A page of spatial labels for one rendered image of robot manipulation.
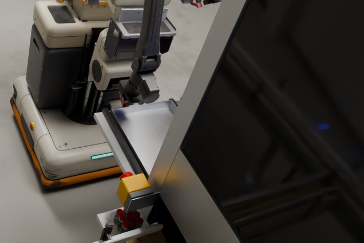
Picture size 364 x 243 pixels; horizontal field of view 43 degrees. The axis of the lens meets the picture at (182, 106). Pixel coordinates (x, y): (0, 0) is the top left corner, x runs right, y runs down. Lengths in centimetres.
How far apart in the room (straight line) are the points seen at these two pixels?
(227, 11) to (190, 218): 54
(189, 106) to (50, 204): 149
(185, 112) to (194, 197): 22
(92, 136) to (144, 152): 87
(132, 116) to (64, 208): 91
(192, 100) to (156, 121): 63
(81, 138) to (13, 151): 44
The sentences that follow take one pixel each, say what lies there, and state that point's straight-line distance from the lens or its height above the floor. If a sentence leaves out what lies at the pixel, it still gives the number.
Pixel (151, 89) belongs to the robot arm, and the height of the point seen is 111.
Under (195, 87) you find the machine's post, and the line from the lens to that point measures 109.
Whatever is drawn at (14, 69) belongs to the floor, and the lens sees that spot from 318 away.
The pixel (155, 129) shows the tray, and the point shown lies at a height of 88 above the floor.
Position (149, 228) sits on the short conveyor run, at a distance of 131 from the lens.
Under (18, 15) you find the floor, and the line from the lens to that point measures 369.
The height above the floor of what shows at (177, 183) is 112.
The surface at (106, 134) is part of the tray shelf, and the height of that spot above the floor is 88.
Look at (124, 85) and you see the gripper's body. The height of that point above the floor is 101.
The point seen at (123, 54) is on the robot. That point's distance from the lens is 205.
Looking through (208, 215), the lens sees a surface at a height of 116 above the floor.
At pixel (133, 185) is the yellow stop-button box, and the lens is 130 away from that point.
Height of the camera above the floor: 203
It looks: 39 degrees down
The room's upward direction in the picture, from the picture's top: 23 degrees clockwise
